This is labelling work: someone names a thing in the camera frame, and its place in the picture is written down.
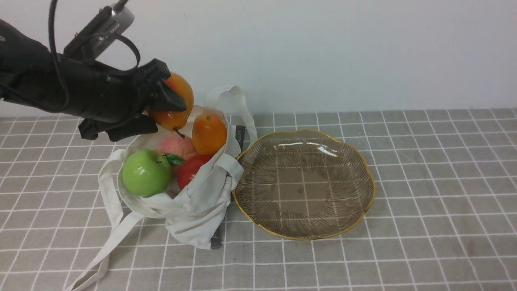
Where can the transparent gold-rimmed glass plate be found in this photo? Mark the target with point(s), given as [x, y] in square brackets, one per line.
[304, 185]

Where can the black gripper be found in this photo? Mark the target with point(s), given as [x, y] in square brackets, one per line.
[114, 102]

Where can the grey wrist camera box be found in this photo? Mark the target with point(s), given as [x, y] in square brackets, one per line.
[94, 38]

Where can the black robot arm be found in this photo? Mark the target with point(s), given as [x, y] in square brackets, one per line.
[28, 74]

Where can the red tomato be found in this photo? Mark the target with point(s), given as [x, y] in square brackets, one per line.
[189, 169]

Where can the pink peach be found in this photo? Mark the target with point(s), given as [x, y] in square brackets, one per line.
[176, 149]

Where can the white cloth tote bag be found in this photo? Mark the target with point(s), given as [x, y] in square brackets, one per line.
[192, 216]

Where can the orange tangerine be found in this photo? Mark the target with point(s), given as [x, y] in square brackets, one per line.
[209, 134]

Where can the green apple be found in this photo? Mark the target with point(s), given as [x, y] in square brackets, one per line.
[146, 173]

